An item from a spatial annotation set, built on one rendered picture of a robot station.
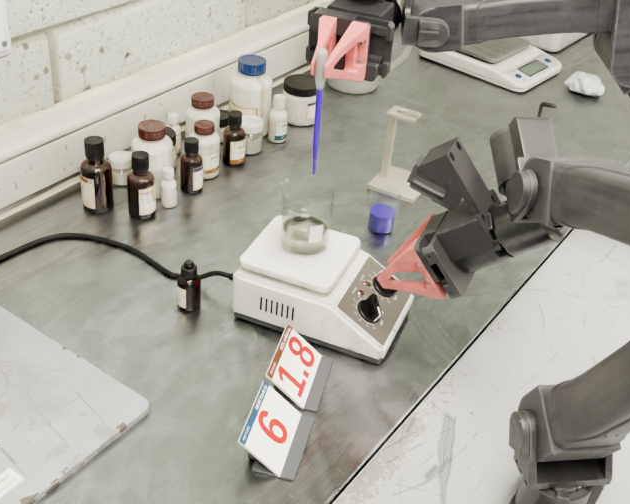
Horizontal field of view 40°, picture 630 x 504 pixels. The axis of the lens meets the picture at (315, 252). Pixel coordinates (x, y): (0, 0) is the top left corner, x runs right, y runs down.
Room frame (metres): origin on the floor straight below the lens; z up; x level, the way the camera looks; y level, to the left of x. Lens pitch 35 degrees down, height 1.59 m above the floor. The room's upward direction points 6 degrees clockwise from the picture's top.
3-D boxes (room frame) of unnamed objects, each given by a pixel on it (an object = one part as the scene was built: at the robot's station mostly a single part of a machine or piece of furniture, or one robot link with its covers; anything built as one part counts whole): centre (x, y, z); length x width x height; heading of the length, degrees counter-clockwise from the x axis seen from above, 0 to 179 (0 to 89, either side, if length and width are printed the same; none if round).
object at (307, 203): (0.87, 0.02, 1.03); 0.07 x 0.06 x 0.08; 70
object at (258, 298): (0.85, -0.01, 0.94); 0.22 x 0.13 x 0.08; 71
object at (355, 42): (0.91, 0.01, 1.22); 0.09 x 0.07 x 0.07; 161
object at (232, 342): (0.76, 0.09, 0.91); 0.06 x 0.06 x 0.02
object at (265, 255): (0.86, 0.02, 0.98); 0.12 x 0.12 x 0.01; 71
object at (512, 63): (1.75, -0.33, 0.92); 0.26 x 0.19 x 0.05; 53
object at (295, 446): (0.63, 0.02, 0.92); 0.09 x 0.06 x 0.04; 170
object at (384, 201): (1.07, -0.09, 0.93); 0.04 x 0.04 x 0.06
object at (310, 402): (0.72, 0.00, 0.92); 0.09 x 0.06 x 0.04; 170
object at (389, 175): (1.19, -0.12, 0.96); 0.08 x 0.08 x 0.13; 66
